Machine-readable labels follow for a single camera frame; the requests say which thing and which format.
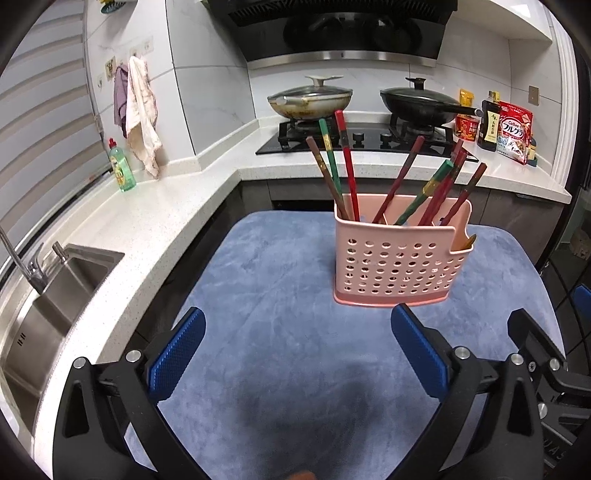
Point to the red chopstick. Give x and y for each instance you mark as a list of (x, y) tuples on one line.
[(348, 170), (457, 154)]

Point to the dark soy sauce bottle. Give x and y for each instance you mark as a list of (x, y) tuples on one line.
[(488, 129)]

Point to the small green container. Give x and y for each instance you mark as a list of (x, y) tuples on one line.
[(532, 154)]

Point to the black pan with lid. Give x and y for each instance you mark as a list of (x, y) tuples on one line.
[(415, 104)]

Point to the purple hanging cloth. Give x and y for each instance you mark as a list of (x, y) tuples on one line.
[(121, 97)]

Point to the black gas stove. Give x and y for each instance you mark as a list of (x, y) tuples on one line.
[(369, 138)]

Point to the yellow seasoning packet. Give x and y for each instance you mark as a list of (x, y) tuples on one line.
[(466, 102)]

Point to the red instant food cup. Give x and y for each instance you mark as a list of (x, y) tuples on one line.
[(466, 129)]

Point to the steel kitchen sink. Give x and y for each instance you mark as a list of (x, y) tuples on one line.
[(60, 300)]

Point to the small steel sink tap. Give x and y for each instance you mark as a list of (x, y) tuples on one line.
[(60, 253)]

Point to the steel kitchen faucet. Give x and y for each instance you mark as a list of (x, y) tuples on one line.
[(27, 267)]

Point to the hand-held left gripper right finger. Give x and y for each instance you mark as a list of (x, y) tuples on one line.
[(418, 355)]

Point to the brown chopstick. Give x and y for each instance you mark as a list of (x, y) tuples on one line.
[(325, 177)]

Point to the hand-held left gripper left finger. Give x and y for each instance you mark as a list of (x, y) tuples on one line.
[(178, 355)]

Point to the grey window blinds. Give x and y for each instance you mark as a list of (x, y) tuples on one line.
[(41, 115)]

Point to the black range hood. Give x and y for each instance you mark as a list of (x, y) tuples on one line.
[(341, 27)]

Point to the pink perforated utensil holder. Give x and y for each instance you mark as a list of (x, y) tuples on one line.
[(397, 263)]

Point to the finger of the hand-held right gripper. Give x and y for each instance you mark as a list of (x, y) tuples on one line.
[(582, 302), (535, 346)]

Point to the maroon chopstick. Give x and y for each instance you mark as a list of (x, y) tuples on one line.
[(442, 196), (466, 191), (401, 175), (434, 211)]

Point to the green dish soap bottle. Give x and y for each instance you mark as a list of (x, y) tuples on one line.
[(123, 173)]

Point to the green chopstick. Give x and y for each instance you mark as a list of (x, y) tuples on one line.
[(422, 196), (333, 175)]

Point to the brown wall switch plate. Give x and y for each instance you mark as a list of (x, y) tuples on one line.
[(534, 94)]

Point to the dark glass door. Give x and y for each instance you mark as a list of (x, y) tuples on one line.
[(577, 230)]

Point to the gold wall outlet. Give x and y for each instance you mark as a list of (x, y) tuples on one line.
[(110, 68)]

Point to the red cereal bag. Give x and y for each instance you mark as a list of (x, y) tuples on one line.
[(515, 134)]

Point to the blue plush mat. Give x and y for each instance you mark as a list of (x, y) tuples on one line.
[(277, 277)]

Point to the white hanging towel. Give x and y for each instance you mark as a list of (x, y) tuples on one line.
[(141, 115)]

